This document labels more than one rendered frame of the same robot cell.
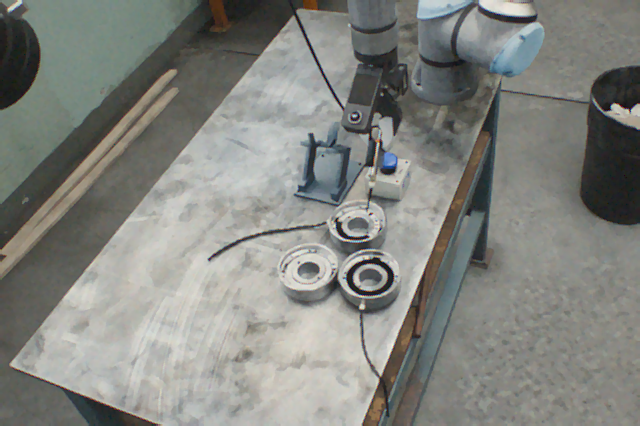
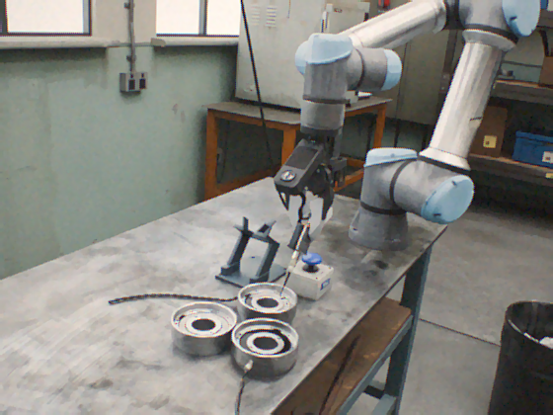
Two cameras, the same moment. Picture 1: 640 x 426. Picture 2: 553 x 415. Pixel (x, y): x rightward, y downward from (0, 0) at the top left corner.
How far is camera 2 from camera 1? 42 cm
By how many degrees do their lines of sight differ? 25
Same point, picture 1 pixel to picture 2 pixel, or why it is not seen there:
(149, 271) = (47, 298)
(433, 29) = (376, 175)
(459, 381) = not seen: outside the picture
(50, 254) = not seen: outside the picture
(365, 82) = (305, 152)
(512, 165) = (428, 379)
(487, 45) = (422, 187)
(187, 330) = (55, 350)
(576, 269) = not seen: outside the picture
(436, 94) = (369, 238)
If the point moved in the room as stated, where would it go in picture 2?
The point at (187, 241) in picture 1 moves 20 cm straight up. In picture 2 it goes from (97, 287) to (93, 186)
